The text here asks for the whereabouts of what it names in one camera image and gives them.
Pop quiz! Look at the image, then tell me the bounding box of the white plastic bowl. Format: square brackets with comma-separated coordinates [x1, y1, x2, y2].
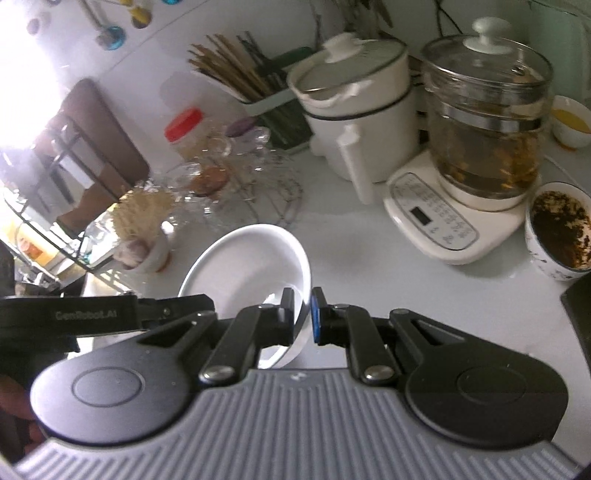
[178, 224, 311, 369]

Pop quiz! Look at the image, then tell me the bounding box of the person's left hand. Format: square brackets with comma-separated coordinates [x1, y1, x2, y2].
[1, 374, 45, 463]

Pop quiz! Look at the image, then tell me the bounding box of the white bowl with garlic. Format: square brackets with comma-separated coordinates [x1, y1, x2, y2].
[114, 231, 171, 274]

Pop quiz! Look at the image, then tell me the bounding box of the black dish rack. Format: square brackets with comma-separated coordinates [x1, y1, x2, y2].
[1, 122, 123, 280]

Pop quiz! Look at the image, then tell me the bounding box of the dried noodle bundle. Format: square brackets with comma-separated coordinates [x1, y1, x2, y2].
[111, 188, 174, 244]

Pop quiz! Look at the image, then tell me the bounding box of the dark wooden cutting board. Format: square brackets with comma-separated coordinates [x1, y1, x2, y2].
[49, 79, 149, 236]

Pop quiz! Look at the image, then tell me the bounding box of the red lid glass jar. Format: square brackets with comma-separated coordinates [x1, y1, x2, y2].
[164, 107, 215, 161]

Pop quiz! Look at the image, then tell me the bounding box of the white electric cooking pot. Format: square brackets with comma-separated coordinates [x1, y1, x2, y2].
[287, 32, 419, 205]

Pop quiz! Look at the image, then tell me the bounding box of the cup with tea leaves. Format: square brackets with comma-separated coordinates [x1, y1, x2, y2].
[525, 182, 590, 282]

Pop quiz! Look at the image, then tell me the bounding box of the green chopstick holder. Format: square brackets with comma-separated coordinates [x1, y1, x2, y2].
[188, 31, 311, 150]

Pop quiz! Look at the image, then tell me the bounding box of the glass kettle on base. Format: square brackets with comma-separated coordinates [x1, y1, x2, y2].
[384, 17, 553, 265]

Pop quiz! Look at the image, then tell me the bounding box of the small cup orange liquid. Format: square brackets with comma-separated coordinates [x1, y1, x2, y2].
[550, 95, 590, 150]

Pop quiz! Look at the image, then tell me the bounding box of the wire rack with glasses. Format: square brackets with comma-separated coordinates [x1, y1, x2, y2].
[141, 117, 304, 233]

